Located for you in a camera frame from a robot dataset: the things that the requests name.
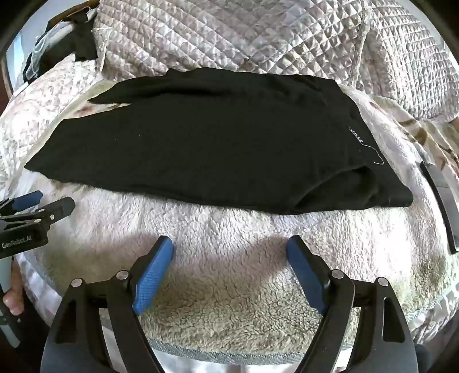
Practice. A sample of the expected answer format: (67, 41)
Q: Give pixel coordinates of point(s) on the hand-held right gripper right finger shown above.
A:
(304, 278)

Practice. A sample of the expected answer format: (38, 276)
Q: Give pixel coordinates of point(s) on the silver quilted bedspread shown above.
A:
(272, 32)

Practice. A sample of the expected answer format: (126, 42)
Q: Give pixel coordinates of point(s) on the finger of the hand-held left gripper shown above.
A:
(27, 200)
(59, 208)

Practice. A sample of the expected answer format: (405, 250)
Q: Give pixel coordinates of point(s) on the light grey cloth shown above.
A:
(46, 45)

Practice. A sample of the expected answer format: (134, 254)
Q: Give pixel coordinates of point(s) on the printed fleece blanket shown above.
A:
(222, 272)

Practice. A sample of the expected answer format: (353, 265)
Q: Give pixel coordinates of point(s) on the dark clothing pile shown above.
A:
(80, 43)

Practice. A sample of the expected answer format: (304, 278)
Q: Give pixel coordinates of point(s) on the person's left hand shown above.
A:
(13, 290)

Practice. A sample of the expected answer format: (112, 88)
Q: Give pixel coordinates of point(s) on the black pants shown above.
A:
(215, 143)

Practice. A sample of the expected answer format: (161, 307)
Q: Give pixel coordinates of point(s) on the white floral quilted cover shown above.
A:
(39, 97)

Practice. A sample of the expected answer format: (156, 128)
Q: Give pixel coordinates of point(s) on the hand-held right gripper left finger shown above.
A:
(153, 278)

